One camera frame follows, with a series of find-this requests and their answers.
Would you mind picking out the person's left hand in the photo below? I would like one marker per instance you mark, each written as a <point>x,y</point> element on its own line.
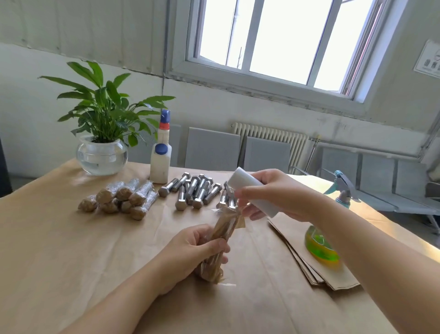
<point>182,258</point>

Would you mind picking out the person's right hand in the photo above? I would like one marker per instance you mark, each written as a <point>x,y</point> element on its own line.
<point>278,193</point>

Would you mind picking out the white cling film roll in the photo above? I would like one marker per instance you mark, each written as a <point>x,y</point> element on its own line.
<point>240,180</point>

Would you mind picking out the green spray bottle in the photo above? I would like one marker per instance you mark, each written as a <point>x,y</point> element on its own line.
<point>320,248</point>

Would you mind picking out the pile of steel bolts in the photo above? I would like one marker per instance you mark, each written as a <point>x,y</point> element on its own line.
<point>192,189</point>

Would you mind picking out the stack of brown paper sheets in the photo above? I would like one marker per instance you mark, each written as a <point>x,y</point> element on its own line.
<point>330,272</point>

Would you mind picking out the steel hex bolt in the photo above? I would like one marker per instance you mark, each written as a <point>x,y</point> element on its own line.
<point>108,193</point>

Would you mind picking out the person's right forearm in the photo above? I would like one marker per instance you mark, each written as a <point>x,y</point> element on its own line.
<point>378,254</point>

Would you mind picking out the person's left forearm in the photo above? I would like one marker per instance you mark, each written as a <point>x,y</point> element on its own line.
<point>113,310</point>

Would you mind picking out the grey chair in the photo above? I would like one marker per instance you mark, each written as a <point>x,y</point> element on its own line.
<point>338,164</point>
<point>412,182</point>
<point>212,149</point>
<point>267,155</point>
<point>175,144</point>
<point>377,173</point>

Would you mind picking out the white radiator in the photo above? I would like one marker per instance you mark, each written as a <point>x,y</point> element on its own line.
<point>271,136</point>

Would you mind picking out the white glue bottle blue cap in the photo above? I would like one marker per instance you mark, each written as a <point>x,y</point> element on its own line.
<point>161,162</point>

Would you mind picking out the round glass vase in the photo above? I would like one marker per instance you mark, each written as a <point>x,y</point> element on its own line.
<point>102,157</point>

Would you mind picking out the large brown paper table cover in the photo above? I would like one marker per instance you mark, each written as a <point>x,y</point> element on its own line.
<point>48,254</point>

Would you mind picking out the white framed window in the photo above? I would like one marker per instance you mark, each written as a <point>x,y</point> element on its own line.
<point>289,38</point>

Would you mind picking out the green leafy plant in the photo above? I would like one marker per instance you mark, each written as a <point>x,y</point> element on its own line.
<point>103,103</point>

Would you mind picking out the black trash bin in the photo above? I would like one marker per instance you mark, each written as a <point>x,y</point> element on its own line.
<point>5,172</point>

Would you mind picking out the white vertical blind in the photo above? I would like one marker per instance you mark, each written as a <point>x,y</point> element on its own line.
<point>75,31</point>

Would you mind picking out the white wall pipe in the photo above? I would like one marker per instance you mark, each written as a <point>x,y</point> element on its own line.
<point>433,137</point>

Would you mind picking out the small square wall sign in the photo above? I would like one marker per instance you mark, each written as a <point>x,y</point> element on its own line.
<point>429,58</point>

